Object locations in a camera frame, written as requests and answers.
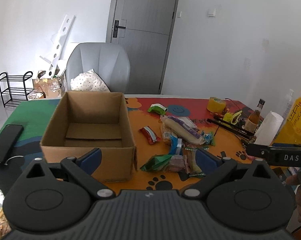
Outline blue silver snack packet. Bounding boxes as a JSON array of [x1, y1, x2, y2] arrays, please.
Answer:
[[169, 135, 183, 155]]

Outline purple bread roll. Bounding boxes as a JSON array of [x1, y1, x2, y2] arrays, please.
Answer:
[[160, 115, 205, 145]]

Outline green snack bag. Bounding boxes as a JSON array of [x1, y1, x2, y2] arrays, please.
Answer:
[[140, 154, 172, 172]]

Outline red white snack packet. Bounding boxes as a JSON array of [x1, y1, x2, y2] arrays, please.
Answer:
[[139, 126, 160, 145]]

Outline white paper cup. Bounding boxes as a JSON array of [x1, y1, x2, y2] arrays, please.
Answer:
[[254, 111, 283, 146]]

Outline black folded tripod rods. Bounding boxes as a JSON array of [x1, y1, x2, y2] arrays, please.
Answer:
[[206, 116, 254, 140]]

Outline brown glass bottle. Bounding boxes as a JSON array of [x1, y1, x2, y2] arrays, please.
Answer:
[[244, 99, 265, 133]]

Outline yellow plastic clip toy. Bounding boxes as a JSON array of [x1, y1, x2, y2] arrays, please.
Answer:
[[223, 111, 242, 125]]

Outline black smartphone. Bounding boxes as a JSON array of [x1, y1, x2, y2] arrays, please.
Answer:
[[0, 124, 24, 164]]

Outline open cardboard box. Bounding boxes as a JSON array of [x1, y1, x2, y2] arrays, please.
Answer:
[[40, 91, 137, 182]]

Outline yellow tape roll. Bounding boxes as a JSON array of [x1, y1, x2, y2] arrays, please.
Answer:
[[206, 97, 226, 114]]

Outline brown cardboard box on floor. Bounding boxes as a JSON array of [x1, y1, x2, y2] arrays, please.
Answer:
[[32, 75, 66, 99]]

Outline black metal shoe rack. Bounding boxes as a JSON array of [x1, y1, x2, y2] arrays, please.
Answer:
[[0, 71, 33, 108]]

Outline white dotted pillow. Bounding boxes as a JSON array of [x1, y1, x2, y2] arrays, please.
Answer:
[[70, 69, 110, 92]]

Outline green white snack packet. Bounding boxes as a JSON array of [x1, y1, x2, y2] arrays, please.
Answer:
[[147, 103, 168, 115]]

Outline white perforated board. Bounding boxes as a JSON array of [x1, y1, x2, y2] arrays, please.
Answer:
[[40, 14, 76, 79]]

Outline grey upholstered armchair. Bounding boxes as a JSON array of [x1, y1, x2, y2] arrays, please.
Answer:
[[65, 42, 131, 93]]

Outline grey room door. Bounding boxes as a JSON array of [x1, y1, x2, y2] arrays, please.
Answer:
[[107, 0, 177, 94]]

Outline white wall switch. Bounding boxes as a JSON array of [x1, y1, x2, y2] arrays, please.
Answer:
[[207, 8, 217, 17]]

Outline black door handle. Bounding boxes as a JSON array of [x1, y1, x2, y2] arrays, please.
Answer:
[[113, 20, 126, 38]]

